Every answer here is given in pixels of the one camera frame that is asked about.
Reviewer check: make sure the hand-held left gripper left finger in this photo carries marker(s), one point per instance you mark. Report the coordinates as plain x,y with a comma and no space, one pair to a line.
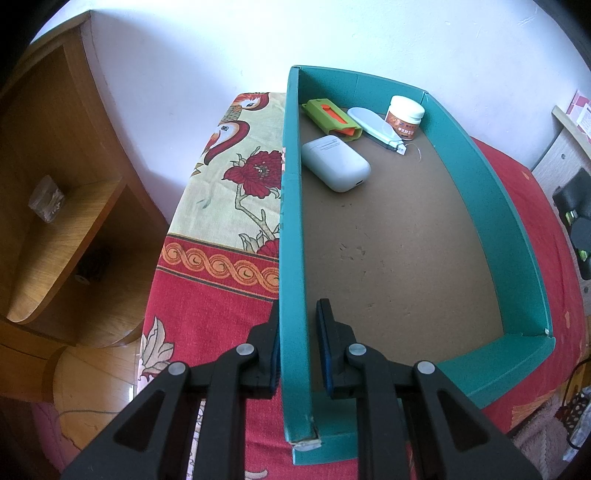
275,364

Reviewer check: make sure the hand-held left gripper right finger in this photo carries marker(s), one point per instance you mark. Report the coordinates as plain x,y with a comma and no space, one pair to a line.
327,350

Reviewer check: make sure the teal cardboard box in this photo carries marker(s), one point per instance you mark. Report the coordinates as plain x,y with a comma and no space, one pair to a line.
293,230

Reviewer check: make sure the white jar orange label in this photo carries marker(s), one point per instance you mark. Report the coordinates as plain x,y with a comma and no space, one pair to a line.
405,117

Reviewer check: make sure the white earbuds case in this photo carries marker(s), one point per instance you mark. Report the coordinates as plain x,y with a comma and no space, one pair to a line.
334,161

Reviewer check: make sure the white oval plastic tool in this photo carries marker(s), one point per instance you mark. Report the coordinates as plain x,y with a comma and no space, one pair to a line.
374,127

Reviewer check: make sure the white cabinet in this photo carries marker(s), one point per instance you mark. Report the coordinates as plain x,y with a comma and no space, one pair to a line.
554,152

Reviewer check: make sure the pink white paper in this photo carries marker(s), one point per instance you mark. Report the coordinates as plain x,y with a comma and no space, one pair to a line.
581,110

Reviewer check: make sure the red floral printed cloth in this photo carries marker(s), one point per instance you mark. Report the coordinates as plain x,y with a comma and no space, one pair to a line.
207,314

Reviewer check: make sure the beige fluffy rug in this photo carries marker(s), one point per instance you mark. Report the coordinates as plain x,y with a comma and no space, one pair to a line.
545,434

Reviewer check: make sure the green orange utility knife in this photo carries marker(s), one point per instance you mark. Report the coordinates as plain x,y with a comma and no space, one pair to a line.
323,113

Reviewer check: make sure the clear plastic bag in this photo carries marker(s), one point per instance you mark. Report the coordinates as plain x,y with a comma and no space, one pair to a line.
46,201

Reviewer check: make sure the wooden shelf unit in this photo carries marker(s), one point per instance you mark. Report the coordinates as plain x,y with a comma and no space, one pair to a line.
46,138

